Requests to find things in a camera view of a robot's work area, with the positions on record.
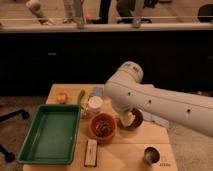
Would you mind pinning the small orange apple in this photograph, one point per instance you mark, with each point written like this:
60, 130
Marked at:
62, 98

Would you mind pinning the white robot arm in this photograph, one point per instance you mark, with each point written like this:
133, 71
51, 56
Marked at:
126, 92

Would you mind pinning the green plastic tray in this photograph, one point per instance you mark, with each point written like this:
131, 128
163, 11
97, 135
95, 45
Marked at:
52, 136

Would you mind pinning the white round container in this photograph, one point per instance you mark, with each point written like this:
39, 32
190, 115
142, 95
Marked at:
95, 104

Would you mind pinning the green vegetable toy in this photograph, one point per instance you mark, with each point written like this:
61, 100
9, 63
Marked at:
80, 96

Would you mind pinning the orange bowl with items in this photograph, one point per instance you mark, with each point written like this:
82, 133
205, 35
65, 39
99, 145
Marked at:
102, 127

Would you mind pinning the yellow food piece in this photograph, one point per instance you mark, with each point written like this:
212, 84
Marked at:
127, 120

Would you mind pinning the dark brown bowl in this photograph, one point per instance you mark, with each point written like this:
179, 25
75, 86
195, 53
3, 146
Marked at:
136, 123

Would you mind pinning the light blue cloth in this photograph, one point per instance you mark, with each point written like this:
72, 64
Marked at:
155, 119

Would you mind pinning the white rectangular eraser block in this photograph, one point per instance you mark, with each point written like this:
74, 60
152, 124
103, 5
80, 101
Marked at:
91, 153

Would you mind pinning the metal cup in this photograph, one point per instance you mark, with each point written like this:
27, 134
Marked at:
151, 155

